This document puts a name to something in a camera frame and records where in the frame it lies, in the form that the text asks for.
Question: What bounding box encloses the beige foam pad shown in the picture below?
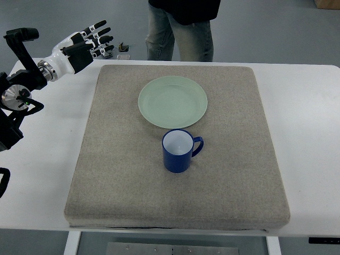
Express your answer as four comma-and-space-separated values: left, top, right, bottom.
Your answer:
64, 65, 290, 230

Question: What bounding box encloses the grey metal base plate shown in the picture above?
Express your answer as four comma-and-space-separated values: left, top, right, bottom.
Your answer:
106, 242, 240, 255

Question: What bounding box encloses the white table leg frame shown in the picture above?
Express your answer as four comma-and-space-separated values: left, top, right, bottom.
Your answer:
63, 231, 282, 255

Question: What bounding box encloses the small dark floor debris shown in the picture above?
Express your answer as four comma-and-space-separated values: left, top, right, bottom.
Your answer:
118, 42, 130, 52

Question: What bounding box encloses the small metal floor part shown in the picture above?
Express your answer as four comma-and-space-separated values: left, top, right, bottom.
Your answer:
102, 52, 113, 58

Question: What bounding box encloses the cardboard box corner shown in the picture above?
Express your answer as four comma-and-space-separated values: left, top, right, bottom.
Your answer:
314, 0, 340, 10

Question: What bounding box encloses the blue mug white inside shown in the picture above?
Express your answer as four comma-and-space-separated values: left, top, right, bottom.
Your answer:
161, 129, 204, 174

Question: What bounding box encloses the clear plastic floor piece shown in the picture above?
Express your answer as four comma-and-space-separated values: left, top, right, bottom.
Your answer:
116, 54, 131, 60

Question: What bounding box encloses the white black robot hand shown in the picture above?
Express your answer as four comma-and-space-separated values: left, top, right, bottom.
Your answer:
38, 20, 115, 81

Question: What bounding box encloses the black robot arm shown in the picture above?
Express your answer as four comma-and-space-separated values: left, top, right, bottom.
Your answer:
1, 28, 47, 151

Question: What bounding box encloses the person in jeans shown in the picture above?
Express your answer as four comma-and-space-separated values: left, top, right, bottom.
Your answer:
146, 1, 220, 62

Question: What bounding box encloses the black table control panel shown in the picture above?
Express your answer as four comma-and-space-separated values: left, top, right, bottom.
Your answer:
308, 237, 340, 245

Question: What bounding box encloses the pale green plate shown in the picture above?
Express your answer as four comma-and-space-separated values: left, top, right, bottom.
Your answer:
138, 76, 208, 129

